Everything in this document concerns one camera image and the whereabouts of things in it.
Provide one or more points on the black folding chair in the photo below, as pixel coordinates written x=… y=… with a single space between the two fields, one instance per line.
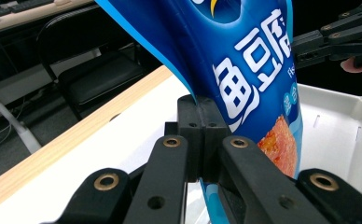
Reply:
x=101 y=74

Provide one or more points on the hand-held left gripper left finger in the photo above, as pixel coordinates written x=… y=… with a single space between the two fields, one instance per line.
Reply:
x=191 y=133

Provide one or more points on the light wooden desk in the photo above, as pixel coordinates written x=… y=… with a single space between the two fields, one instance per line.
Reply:
x=20 y=18

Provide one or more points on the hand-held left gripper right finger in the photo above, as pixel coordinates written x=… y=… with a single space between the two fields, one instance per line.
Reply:
x=213 y=133

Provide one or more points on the black keyboard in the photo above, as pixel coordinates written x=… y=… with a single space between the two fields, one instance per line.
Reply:
x=30 y=4

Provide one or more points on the white desk leg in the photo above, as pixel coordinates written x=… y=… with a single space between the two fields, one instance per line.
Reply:
x=11 y=124

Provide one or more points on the white plastic tray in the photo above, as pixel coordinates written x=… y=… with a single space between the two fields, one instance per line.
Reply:
x=334 y=130

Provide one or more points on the blue snack packet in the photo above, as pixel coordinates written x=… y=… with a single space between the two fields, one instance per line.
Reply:
x=250 y=62

